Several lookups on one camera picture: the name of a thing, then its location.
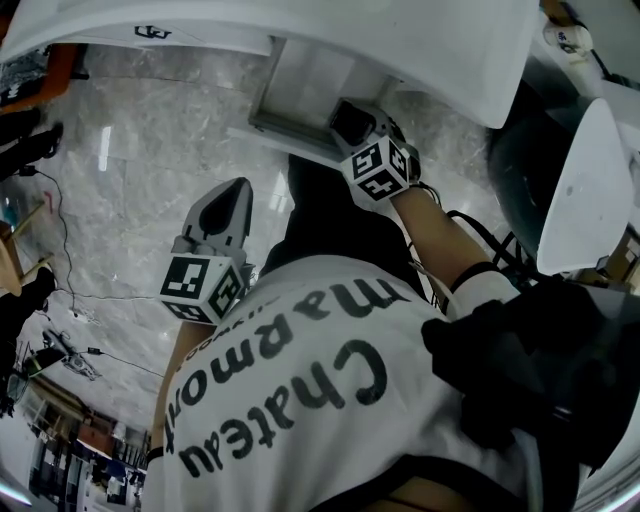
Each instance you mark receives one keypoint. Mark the person's right forearm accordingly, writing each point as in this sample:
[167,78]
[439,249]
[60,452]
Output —
[430,235]

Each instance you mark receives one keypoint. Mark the person's black trousers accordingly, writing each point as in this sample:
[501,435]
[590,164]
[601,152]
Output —
[330,220]

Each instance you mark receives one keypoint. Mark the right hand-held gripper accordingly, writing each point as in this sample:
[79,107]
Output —
[377,167]

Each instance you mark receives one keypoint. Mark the white power strip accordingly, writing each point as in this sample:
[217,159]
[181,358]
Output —
[84,316]

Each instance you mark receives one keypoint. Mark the black round bin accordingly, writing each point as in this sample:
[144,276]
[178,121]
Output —
[520,150]

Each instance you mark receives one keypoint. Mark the black wristband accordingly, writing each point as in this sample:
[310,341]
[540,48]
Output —
[154,454]

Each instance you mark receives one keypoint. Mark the cluttered storage shelves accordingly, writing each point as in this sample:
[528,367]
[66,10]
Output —
[70,450]

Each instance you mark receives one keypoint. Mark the white printed t-shirt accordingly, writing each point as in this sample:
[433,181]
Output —
[310,400]

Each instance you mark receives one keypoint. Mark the wooden stool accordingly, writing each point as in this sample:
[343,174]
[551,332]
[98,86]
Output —
[15,250]

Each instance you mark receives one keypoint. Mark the white drawer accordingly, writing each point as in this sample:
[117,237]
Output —
[310,80]

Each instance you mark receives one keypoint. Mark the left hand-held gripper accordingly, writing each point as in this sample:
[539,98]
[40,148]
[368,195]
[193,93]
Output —
[192,282]

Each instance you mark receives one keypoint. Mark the black chest pack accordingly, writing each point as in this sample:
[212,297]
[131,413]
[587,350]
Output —
[540,360]

